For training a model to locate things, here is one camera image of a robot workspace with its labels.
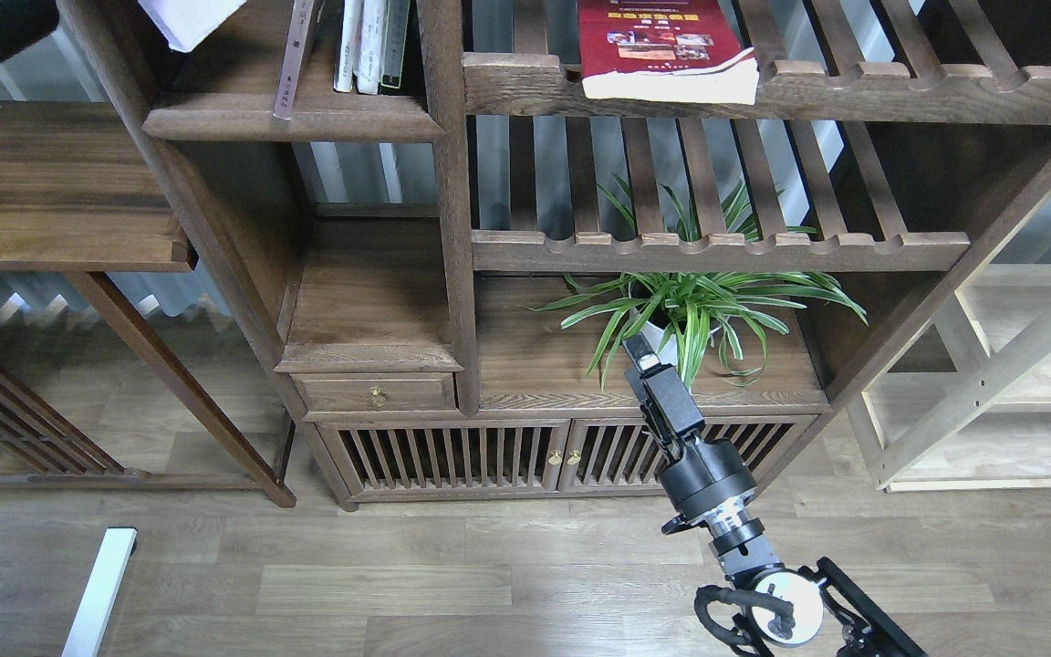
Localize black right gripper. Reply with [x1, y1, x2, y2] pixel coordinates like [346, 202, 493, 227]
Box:
[624, 334, 759, 539]

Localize dark wooden side table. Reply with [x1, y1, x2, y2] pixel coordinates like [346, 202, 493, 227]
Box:
[0, 101, 296, 508]

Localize white plant pot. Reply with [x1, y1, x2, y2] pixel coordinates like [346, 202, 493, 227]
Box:
[639, 321, 722, 388]

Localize white post on floor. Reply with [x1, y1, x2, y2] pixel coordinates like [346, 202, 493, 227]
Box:
[61, 527, 138, 656]

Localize red book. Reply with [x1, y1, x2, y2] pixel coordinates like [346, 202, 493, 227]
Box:
[578, 1, 759, 105]

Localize green spider plant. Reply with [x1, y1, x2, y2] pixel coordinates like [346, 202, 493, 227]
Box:
[526, 173, 869, 471]

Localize dark upright book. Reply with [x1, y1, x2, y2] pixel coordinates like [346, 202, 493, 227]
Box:
[379, 0, 411, 95]

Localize dark wooden bookshelf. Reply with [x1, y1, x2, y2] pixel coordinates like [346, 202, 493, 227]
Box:
[58, 1, 1051, 510]

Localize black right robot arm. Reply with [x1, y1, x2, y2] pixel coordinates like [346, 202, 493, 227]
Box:
[624, 334, 923, 656]

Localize maroon book white characters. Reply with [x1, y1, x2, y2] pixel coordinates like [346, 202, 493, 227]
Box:
[272, 1, 321, 120]

